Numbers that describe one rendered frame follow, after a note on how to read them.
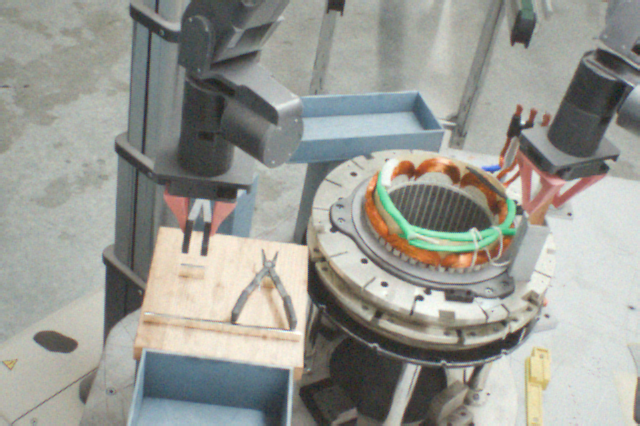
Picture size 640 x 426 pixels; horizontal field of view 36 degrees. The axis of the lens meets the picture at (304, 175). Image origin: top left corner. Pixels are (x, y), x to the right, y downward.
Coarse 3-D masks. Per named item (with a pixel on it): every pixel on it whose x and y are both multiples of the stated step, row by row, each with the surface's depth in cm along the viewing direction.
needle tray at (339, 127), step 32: (320, 96) 153; (352, 96) 155; (384, 96) 156; (416, 96) 158; (320, 128) 153; (352, 128) 154; (384, 128) 156; (416, 128) 157; (288, 160) 145; (320, 160) 147
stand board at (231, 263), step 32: (160, 256) 121; (192, 256) 122; (224, 256) 122; (256, 256) 123; (288, 256) 124; (160, 288) 117; (192, 288) 117; (224, 288) 118; (256, 288) 119; (288, 288) 120; (224, 320) 114; (256, 320) 115; (192, 352) 110; (224, 352) 111; (256, 352) 111; (288, 352) 112
